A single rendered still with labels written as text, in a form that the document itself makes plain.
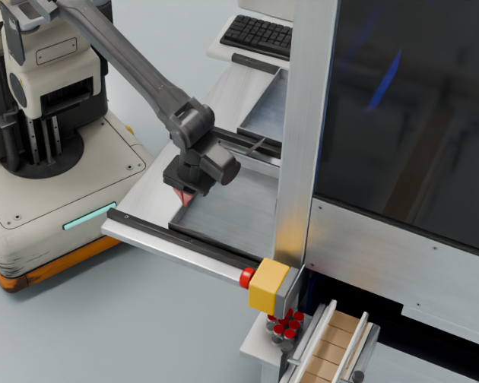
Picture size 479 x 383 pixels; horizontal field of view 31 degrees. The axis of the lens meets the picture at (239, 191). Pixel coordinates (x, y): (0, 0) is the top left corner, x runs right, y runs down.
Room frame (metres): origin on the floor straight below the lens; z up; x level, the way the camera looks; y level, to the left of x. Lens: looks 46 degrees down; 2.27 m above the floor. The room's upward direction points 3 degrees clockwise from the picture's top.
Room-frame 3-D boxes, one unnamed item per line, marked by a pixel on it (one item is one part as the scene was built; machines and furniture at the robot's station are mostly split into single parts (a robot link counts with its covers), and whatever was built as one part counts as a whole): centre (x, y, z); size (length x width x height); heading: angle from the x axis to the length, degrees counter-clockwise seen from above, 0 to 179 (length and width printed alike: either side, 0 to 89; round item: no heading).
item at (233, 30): (2.01, -0.13, 0.82); 0.40 x 0.14 x 0.02; 70
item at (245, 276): (1.02, -0.03, 1.00); 0.04 x 0.04 x 0.04; 67
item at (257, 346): (0.97, -0.10, 0.87); 0.14 x 0.13 x 0.02; 67
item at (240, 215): (1.28, -0.06, 0.90); 0.34 x 0.26 x 0.04; 67
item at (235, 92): (1.46, -0.06, 0.87); 0.70 x 0.48 x 0.02; 157
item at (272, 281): (1.00, -0.07, 1.00); 0.08 x 0.07 x 0.07; 67
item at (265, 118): (1.59, -0.19, 0.90); 0.34 x 0.26 x 0.04; 67
